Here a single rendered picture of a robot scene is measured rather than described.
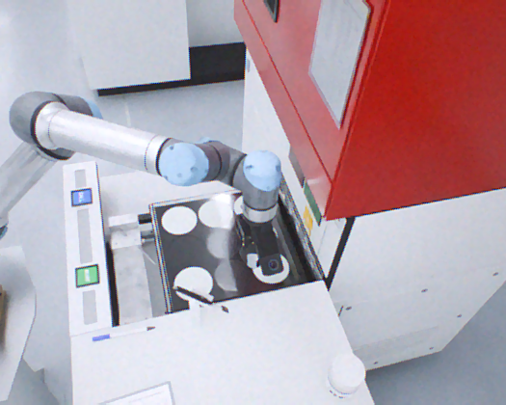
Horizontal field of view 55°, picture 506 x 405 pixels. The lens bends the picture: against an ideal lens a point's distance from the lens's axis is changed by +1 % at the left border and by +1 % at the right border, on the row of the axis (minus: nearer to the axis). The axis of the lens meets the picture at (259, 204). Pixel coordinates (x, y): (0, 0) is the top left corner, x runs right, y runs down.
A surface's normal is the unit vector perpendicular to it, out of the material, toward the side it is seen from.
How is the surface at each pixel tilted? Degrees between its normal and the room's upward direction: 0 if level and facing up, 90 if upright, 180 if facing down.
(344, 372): 0
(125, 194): 0
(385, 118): 90
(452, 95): 90
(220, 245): 0
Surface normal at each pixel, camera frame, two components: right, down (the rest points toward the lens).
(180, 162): -0.33, 0.11
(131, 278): 0.07, -0.62
